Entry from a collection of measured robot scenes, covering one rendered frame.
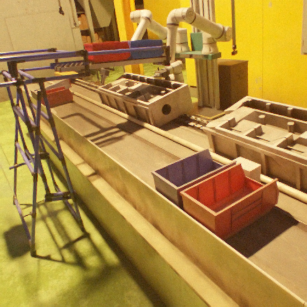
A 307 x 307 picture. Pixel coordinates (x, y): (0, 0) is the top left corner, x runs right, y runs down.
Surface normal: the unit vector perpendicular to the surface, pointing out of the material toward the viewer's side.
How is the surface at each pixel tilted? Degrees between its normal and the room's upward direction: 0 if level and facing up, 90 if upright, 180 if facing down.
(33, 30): 90
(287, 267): 0
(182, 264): 0
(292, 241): 0
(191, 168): 88
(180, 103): 90
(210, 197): 88
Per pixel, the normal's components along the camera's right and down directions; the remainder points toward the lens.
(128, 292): -0.12, -0.90
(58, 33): 0.54, 0.29
